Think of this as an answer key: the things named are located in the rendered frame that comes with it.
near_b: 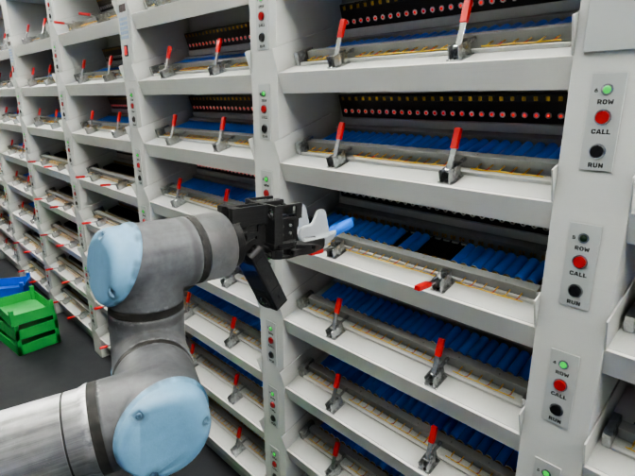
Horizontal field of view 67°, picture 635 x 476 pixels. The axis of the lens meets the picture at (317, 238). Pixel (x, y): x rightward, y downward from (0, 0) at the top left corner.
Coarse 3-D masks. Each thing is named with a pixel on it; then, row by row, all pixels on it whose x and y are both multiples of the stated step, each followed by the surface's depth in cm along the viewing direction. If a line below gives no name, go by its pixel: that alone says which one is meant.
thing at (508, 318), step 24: (312, 216) 119; (432, 216) 103; (528, 240) 90; (312, 264) 110; (336, 264) 103; (360, 264) 100; (384, 264) 98; (384, 288) 96; (408, 288) 90; (456, 288) 86; (432, 312) 89; (456, 312) 84; (480, 312) 80; (504, 312) 78; (528, 312) 77; (504, 336) 79; (528, 336) 76
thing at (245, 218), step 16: (224, 208) 66; (240, 208) 65; (256, 208) 67; (272, 208) 67; (288, 208) 70; (240, 224) 66; (256, 224) 68; (272, 224) 68; (288, 224) 71; (240, 240) 64; (256, 240) 68; (272, 240) 69; (288, 240) 72; (240, 256) 65; (272, 256) 69; (288, 256) 71
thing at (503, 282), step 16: (352, 240) 105; (368, 240) 103; (368, 256) 101; (400, 256) 96; (416, 256) 94; (432, 272) 90; (464, 272) 86; (480, 272) 85; (480, 288) 83; (496, 288) 82; (512, 288) 80; (528, 288) 78
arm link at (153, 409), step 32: (128, 352) 53; (160, 352) 52; (96, 384) 47; (128, 384) 47; (160, 384) 46; (192, 384) 48; (0, 416) 44; (32, 416) 44; (64, 416) 44; (96, 416) 44; (128, 416) 43; (160, 416) 44; (192, 416) 46; (0, 448) 42; (32, 448) 42; (64, 448) 43; (96, 448) 44; (128, 448) 44; (160, 448) 45; (192, 448) 47
